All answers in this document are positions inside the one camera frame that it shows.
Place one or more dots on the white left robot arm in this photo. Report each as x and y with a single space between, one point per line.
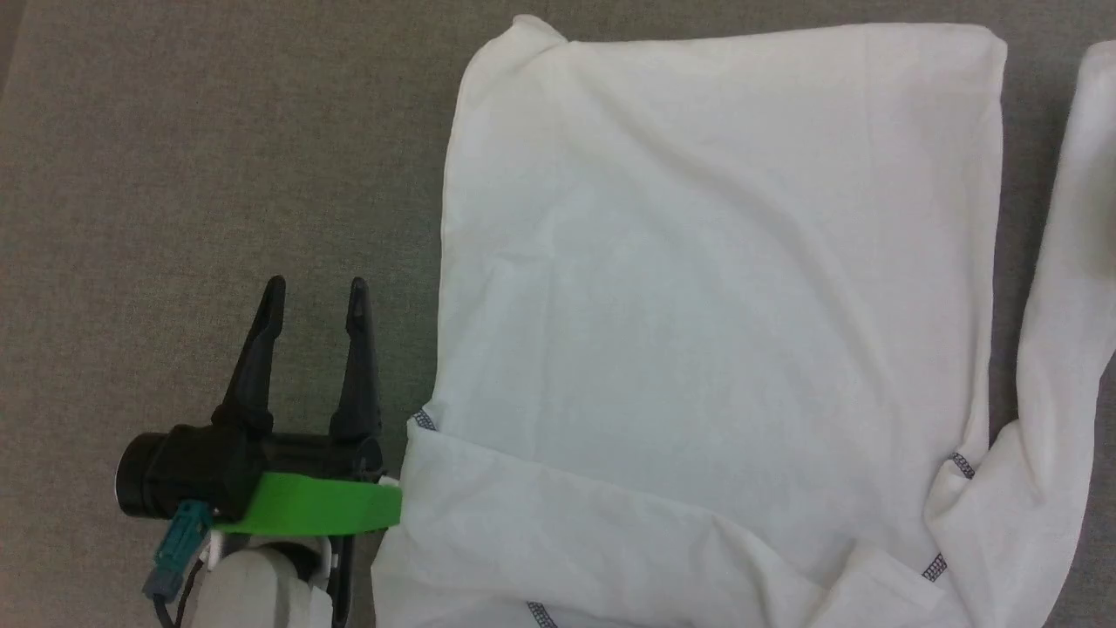
261 584

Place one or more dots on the white long-sleeve shirt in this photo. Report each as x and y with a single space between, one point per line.
715 305

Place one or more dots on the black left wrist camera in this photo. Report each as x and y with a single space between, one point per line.
183 471

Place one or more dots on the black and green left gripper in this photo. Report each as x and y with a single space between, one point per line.
314 506

